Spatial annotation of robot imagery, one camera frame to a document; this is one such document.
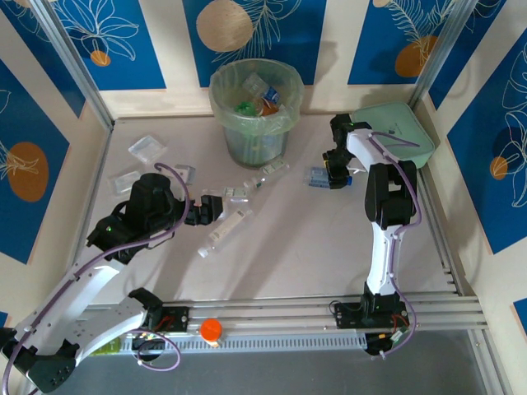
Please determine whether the green tag strip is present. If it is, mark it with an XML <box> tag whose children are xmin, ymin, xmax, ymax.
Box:
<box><xmin>91</xmin><ymin>337</ymin><xmax>124</xmax><ymax>357</ymax></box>

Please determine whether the clear bottle blue cap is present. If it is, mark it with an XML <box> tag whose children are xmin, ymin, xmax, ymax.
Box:
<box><xmin>241</xmin><ymin>73</ymin><xmax>264</xmax><ymax>98</ymax></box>

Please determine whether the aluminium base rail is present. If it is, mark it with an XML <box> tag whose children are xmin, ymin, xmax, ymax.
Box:
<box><xmin>35</xmin><ymin>294</ymin><xmax>483</xmax><ymax>339</ymax></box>

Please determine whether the mint green zip case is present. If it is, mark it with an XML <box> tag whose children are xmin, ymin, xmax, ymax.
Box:
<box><xmin>352</xmin><ymin>102</ymin><xmax>436</xmax><ymax>170</ymax></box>

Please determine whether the aluminium frame post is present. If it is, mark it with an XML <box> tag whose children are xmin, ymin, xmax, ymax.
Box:
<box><xmin>408</xmin><ymin>0</ymin><xmax>475</xmax><ymax>114</ymax></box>
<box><xmin>28</xmin><ymin>0</ymin><xmax>115</xmax><ymax>129</ymax></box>

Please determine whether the orange emergency stop button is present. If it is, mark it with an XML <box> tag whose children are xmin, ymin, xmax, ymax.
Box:
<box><xmin>199</xmin><ymin>318</ymin><xmax>225</xmax><ymax>350</ymax></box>

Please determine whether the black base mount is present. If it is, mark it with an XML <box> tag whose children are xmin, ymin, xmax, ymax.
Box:
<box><xmin>147</xmin><ymin>306</ymin><xmax>191</xmax><ymax>333</ymax></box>
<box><xmin>330</xmin><ymin>301</ymin><xmax>412</xmax><ymax>330</ymax></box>

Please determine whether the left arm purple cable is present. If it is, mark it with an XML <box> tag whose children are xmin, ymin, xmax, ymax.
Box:
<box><xmin>0</xmin><ymin>163</ymin><xmax>193</xmax><ymax>395</ymax></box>

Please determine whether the small bottle green white label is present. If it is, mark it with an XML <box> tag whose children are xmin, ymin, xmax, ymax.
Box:
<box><xmin>263</xmin><ymin>161</ymin><xmax>291</xmax><ymax>178</ymax></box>

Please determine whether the clear bottle green white label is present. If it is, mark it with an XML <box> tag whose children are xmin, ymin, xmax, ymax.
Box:
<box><xmin>201</xmin><ymin>187</ymin><xmax>252</xmax><ymax>205</ymax></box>

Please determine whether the small clear bottle green cap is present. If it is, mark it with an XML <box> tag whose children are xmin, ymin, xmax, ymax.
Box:
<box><xmin>245</xmin><ymin>174</ymin><xmax>275</xmax><ymax>191</ymax></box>

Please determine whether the grey slotted cable duct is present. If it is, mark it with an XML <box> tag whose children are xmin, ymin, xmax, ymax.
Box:
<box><xmin>119</xmin><ymin>332</ymin><xmax>368</xmax><ymax>358</ymax></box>

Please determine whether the light blue label bottle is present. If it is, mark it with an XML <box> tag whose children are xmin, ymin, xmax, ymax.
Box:
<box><xmin>303</xmin><ymin>165</ymin><xmax>354</xmax><ymax>189</ymax></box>

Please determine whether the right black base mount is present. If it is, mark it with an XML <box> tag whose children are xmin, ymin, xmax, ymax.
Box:
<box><xmin>330</xmin><ymin>301</ymin><xmax>412</xmax><ymax>330</ymax></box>

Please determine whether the bin with green liner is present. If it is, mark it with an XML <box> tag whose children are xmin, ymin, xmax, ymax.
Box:
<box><xmin>208</xmin><ymin>58</ymin><xmax>305</xmax><ymax>170</ymax></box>

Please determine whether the clear plastic clamshell box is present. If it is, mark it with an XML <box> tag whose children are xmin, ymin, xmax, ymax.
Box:
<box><xmin>127</xmin><ymin>134</ymin><xmax>169</xmax><ymax>165</ymax></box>
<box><xmin>106</xmin><ymin>170</ymin><xmax>139</xmax><ymax>198</ymax></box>

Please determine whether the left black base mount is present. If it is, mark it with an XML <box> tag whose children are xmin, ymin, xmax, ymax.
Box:
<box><xmin>147</xmin><ymin>306</ymin><xmax>191</xmax><ymax>333</ymax></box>

